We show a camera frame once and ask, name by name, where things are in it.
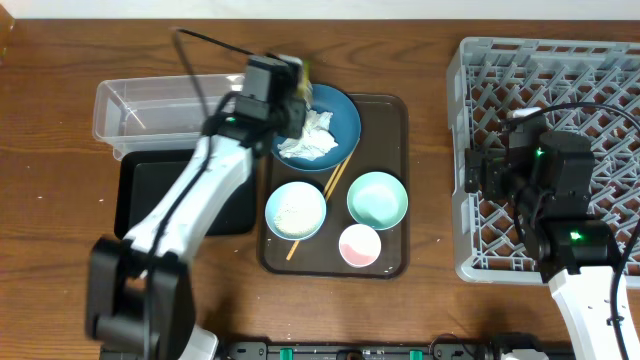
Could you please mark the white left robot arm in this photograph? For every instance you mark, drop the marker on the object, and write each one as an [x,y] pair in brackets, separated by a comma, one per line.
[139,294]

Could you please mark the grey dishwasher rack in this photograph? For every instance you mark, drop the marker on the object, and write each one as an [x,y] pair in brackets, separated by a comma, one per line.
[487,78]

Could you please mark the dark blue plate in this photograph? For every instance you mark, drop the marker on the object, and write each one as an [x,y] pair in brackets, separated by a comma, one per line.
[345,126]

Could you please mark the white napkin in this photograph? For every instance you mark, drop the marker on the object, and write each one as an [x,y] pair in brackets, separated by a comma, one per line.
[315,142]

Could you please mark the yellow snack wrapper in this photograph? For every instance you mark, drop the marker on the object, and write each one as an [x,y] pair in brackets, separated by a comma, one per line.
[305,89]

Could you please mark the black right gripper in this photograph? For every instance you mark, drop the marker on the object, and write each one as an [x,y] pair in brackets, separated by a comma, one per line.
[493,162]

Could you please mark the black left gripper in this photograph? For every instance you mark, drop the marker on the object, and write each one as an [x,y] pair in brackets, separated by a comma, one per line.
[292,113]

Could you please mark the light blue bowl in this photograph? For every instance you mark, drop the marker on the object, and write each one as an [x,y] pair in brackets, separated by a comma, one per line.
[301,190]

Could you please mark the black waste tray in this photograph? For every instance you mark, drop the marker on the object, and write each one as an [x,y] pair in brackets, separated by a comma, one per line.
[146,176]

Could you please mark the pile of white rice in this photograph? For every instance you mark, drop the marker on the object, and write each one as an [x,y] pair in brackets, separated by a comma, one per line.
[297,217]

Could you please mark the wooden chopstick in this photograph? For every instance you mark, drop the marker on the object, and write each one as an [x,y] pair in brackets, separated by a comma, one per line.
[331,179]
[337,179]

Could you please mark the brown serving tray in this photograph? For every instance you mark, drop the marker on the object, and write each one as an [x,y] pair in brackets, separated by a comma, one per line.
[383,147]

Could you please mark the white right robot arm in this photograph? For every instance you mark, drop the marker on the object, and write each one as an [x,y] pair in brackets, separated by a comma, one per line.
[545,175]

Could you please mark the clear plastic waste bin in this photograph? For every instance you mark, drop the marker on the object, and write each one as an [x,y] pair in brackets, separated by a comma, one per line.
[147,114]

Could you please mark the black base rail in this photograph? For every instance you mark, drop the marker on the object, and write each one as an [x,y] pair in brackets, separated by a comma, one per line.
[264,351]

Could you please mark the small pink bowl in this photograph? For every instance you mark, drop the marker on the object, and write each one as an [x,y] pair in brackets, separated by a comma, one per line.
[359,245]

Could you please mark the mint green bowl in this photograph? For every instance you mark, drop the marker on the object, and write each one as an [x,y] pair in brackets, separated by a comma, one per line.
[378,200]

